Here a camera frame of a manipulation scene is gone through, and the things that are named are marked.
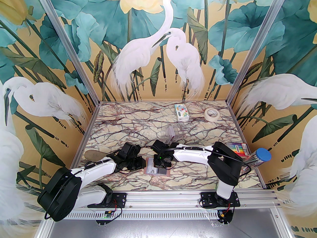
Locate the pencil tube with blue lid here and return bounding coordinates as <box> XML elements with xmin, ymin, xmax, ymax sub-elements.
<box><xmin>241</xmin><ymin>148</ymin><xmax>272</xmax><ymax>170</ymax></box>

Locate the aluminium frame post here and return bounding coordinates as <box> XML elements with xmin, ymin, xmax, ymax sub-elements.
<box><xmin>32</xmin><ymin>0</ymin><xmax>101</xmax><ymax>104</ymax></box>
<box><xmin>226</xmin><ymin>0</ymin><xmax>291</xmax><ymax>105</ymax></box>

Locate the pink leather card holder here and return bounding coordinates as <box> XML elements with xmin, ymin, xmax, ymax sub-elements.
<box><xmin>144</xmin><ymin>157</ymin><xmax>171</xmax><ymax>177</ymax></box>

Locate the grey metal sheet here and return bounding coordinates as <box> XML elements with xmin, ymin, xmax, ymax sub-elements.
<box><xmin>37</xmin><ymin>218</ymin><xmax>294</xmax><ymax>238</ymax></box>

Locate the beige masking tape roll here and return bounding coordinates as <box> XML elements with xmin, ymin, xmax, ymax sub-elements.
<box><xmin>204</xmin><ymin>108</ymin><xmax>220</xmax><ymax>121</ymax></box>

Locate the perforated metal strip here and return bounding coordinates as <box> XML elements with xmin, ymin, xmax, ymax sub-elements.
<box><xmin>48</xmin><ymin>208</ymin><xmax>284</xmax><ymax>220</ymax></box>

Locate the coloured marker pack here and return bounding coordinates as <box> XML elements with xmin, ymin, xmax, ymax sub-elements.
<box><xmin>232</xmin><ymin>143</ymin><xmax>249</xmax><ymax>156</ymax></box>

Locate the clear acrylic card stand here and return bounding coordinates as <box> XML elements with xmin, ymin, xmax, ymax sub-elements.
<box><xmin>161</xmin><ymin>126</ymin><xmax>177</xmax><ymax>140</ymax></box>

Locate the aluminium frame rail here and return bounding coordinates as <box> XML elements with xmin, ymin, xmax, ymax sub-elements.
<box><xmin>47</xmin><ymin>189</ymin><xmax>283</xmax><ymax>210</ymax></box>

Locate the printed tissue pack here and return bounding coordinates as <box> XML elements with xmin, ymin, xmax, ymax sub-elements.
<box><xmin>174</xmin><ymin>104</ymin><xmax>190</xmax><ymax>122</ymax></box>

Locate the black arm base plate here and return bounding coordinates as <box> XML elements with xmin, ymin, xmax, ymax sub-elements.
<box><xmin>87</xmin><ymin>192</ymin><xmax>127</xmax><ymax>209</ymax></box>
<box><xmin>200</xmin><ymin>192</ymin><xmax>240</xmax><ymax>208</ymax></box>

